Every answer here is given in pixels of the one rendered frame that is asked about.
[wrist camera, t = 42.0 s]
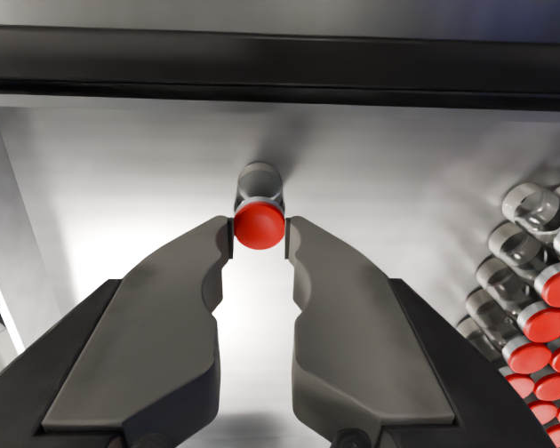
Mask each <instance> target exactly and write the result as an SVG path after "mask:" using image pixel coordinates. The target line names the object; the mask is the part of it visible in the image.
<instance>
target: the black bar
mask: <svg viewBox="0 0 560 448"><path fill-rule="evenodd" d="M0 81H36V82H71V83H107V84H177V85H213V86H249V87H284V88H320V89H356V90H391V91H427V92H497V93H533V94H560V43H542V42H515V41H488V40H461V39H435V38H408V37H381V36H328V35H301V34H274V33H247V32H220V31H194V30H167V29H140V28H88V27H61V26H33V25H6V24H0Z"/></svg>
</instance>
